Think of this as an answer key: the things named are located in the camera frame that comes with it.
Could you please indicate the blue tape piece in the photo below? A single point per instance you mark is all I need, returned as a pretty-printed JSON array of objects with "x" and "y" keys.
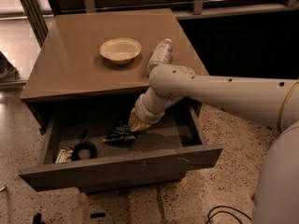
[{"x": 41, "y": 131}]

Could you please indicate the white packet in drawer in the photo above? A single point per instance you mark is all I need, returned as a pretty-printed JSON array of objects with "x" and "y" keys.
[{"x": 64, "y": 155}]

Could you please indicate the small black floor object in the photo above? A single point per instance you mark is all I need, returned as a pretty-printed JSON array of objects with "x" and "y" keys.
[{"x": 97, "y": 215}]

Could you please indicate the clear plastic water bottle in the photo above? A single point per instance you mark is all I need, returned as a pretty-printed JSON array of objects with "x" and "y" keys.
[{"x": 161, "y": 54}]

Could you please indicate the brown cabinet with drawers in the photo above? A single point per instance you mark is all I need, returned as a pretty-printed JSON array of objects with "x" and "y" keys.
[{"x": 71, "y": 77}]

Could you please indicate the blue chip bag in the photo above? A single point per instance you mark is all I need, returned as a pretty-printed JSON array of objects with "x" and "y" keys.
[{"x": 120, "y": 133}]

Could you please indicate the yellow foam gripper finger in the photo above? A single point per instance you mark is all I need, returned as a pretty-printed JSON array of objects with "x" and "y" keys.
[{"x": 135, "y": 124}]

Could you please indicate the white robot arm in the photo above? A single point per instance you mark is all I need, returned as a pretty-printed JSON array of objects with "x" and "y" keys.
[{"x": 272, "y": 102}]

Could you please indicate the white paper bowl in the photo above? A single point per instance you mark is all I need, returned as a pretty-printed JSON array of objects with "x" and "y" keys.
[{"x": 120, "y": 50}]

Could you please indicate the black object bottom left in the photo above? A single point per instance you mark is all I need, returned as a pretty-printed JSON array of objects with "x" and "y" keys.
[{"x": 37, "y": 219}]

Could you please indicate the grey open top drawer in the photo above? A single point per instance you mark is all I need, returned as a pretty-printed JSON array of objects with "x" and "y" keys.
[{"x": 167, "y": 151}]

